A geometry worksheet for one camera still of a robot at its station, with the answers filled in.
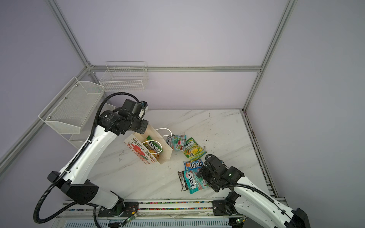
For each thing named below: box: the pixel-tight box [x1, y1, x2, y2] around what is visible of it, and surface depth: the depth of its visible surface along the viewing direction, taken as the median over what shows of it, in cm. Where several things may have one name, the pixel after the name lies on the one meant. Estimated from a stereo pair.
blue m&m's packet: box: [182, 158, 204, 171], surface depth 90 cm
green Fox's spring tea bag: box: [183, 137, 207, 162], surface depth 95 cm
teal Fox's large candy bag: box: [183, 169, 210, 195], surface depth 81 cm
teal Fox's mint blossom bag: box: [166, 134, 187, 152], surface depth 97 cm
